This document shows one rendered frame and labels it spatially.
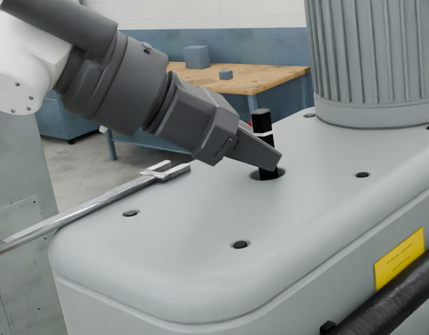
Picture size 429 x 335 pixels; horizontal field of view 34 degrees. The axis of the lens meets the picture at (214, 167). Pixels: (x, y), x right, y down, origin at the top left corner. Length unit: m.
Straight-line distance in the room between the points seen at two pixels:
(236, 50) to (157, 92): 6.01
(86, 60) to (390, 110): 0.35
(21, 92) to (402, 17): 0.41
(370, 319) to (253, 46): 5.92
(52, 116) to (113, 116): 7.61
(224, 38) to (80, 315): 6.12
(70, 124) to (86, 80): 7.50
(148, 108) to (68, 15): 0.11
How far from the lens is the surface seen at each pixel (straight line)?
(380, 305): 0.64
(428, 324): 0.81
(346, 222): 0.62
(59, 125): 8.18
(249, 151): 0.67
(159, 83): 0.64
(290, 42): 6.19
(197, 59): 6.57
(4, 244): 0.66
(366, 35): 0.80
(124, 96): 0.63
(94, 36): 0.61
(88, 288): 0.63
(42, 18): 0.61
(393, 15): 0.79
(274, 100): 6.48
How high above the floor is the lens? 2.14
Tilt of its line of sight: 19 degrees down
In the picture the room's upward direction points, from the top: 9 degrees counter-clockwise
